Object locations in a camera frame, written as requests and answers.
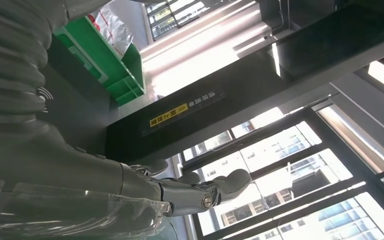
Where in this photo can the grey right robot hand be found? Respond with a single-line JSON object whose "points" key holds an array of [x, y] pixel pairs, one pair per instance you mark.
{"points": [[79, 172]]}

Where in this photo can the black framed window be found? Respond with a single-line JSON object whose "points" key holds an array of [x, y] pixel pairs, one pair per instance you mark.
{"points": [[311, 185]]}

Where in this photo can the black inbound scanner machine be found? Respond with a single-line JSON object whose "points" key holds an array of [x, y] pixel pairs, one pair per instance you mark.
{"points": [[245, 82]]}

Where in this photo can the green plastic crate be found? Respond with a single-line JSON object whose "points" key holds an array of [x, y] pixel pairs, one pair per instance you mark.
{"points": [[112, 63]]}

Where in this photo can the clear plastic sheet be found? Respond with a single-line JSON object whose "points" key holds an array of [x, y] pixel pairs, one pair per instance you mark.
{"points": [[79, 212]]}

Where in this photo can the yellow and black label sticker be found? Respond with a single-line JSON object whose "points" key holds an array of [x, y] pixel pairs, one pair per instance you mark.
{"points": [[168, 116]]}

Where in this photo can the white poly mailer red print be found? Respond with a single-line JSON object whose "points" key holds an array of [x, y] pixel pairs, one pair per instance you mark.
{"points": [[114, 30]]}

